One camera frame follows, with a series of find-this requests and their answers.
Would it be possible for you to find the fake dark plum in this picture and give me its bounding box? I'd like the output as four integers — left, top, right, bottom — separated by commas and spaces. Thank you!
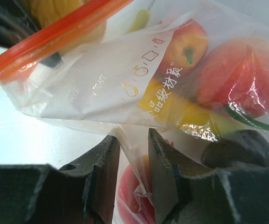
201, 130, 269, 169

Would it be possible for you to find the fake red yellow apple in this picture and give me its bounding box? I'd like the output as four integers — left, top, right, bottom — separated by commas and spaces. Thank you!
117, 140, 174, 224

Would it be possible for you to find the clear zip top bag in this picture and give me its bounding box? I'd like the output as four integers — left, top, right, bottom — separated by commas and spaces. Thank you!
0, 0, 269, 224

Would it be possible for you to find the fake small peach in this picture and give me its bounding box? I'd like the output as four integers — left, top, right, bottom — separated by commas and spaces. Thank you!
164, 18, 209, 70

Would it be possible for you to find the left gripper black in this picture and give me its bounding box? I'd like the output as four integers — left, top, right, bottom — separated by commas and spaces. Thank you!
0, 0, 41, 49

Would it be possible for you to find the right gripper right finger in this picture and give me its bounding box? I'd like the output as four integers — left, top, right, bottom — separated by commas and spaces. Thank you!
148, 128, 269, 224

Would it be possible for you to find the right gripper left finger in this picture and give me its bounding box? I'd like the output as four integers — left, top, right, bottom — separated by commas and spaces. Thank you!
0, 135, 120, 224

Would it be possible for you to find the fake orange fruit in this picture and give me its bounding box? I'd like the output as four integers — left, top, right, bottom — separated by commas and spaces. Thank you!
29, 0, 109, 54

